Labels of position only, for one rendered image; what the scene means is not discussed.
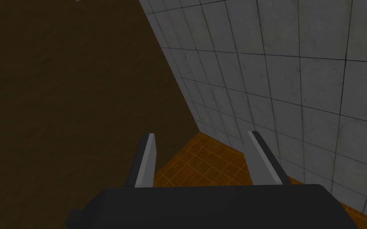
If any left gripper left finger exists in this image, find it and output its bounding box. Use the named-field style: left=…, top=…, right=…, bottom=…
left=124, top=133, right=157, bottom=188

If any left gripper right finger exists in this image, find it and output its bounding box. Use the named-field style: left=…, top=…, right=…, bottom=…
left=243, top=130, right=292, bottom=186

